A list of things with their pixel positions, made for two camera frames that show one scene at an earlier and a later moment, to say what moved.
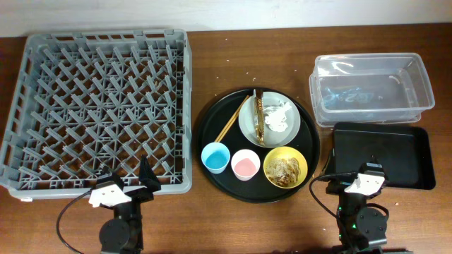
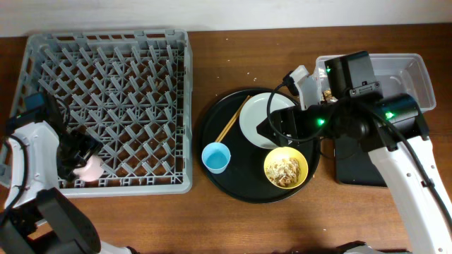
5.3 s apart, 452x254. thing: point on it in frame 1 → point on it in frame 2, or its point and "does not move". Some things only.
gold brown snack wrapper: x=259 y=116 → x=328 y=94
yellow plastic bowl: x=285 y=167 does not move
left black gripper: x=145 y=176 → x=91 y=147
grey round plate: x=272 y=140 does not move
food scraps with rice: x=282 y=172 does not move
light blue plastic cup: x=215 y=156 does not move
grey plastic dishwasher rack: x=95 y=101 does not move
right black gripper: x=337 y=185 → x=283 y=123
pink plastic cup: x=245 y=164 → x=93 y=170
